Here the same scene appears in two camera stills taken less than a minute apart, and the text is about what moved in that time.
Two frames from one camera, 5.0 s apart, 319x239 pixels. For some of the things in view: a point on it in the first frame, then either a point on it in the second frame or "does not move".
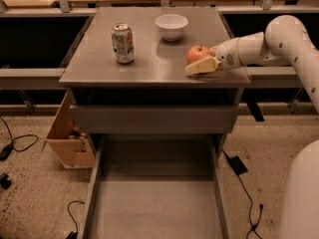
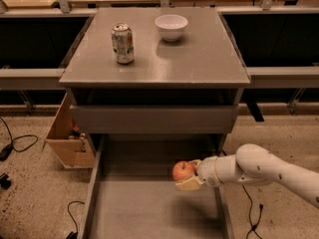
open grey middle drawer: [157, 187] does not move
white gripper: [226, 54] -> [207, 171]
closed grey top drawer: [157, 119] does not move
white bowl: [171, 26] does not move
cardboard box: [67, 139] does not move
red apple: [196, 53] -> [182, 171]
